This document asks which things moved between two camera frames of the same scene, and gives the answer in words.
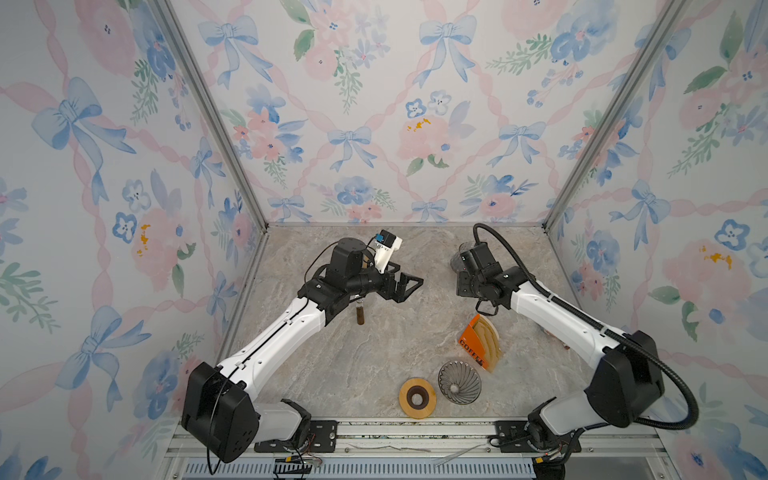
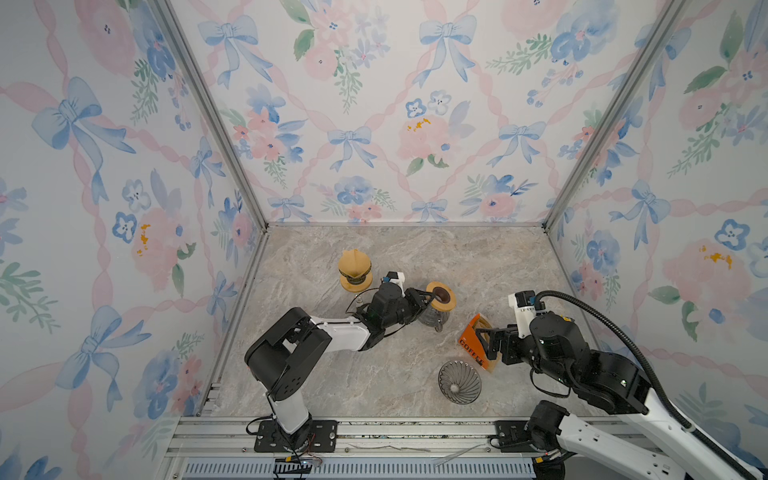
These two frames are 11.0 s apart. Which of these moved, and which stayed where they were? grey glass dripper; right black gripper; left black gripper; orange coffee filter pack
Moved: left black gripper; right black gripper
Stayed: grey glass dripper; orange coffee filter pack
